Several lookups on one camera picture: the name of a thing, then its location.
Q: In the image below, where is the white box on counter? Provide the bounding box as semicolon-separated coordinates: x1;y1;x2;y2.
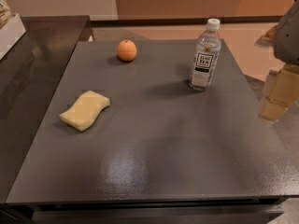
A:
0;14;26;60

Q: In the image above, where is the packaged item on box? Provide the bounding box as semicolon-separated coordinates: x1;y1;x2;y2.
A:
0;0;11;29

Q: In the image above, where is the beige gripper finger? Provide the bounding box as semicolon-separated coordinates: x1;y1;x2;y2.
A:
260;25;277;44
258;63;299;121

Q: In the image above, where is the yellow sponge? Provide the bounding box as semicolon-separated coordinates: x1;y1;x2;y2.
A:
59;91;110;132

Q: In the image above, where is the orange fruit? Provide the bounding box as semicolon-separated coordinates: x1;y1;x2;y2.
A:
118;40;137;62

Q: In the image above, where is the clear plastic water bottle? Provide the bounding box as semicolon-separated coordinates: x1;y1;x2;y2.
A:
189;18;221;91

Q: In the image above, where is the dark side counter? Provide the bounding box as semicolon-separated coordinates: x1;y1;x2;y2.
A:
0;16;93;205

